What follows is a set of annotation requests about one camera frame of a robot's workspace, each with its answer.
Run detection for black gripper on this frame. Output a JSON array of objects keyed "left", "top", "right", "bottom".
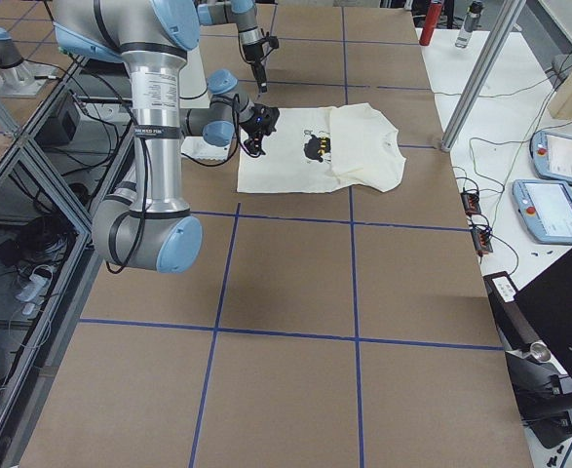
[
  {"left": 240, "top": 103, "right": 280, "bottom": 157},
  {"left": 241, "top": 28, "right": 280, "bottom": 93}
]

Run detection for cream long-sleeve cat shirt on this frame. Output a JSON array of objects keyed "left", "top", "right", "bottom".
[{"left": 237, "top": 102, "right": 405, "bottom": 194}]

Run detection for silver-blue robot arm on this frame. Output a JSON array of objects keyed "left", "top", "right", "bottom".
[
  {"left": 197, "top": 0, "right": 280, "bottom": 94},
  {"left": 54, "top": 1, "right": 280, "bottom": 273}
]

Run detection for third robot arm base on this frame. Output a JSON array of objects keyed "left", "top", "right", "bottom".
[{"left": 0, "top": 27, "right": 57, "bottom": 98}]

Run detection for red cylindrical bottle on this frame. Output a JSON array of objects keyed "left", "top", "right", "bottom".
[{"left": 419, "top": 0, "right": 444, "bottom": 47}]

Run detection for clear water bottle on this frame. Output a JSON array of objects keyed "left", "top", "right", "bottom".
[{"left": 454, "top": 0, "right": 484, "bottom": 49}]

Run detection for near blue teach pendant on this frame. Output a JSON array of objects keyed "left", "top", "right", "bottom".
[{"left": 512, "top": 179, "right": 572, "bottom": 246}]

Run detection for blue teach pendant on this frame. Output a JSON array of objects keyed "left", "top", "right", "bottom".
[
  {"left": 512, "top": 179, "right": 572, "bottom": 246},
  {"left": 530, "top": 131, "right": 572, "bottom": 185}
]

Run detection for far blue teach pendant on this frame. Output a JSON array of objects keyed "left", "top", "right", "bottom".
[{"left": 530, "top": 131, "right": 572, "bottom": 185}]

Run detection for aluminium frame post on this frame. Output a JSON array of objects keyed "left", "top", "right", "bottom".
[{"left": 440, "top": 0, "right": 526, "bottom": 152}]

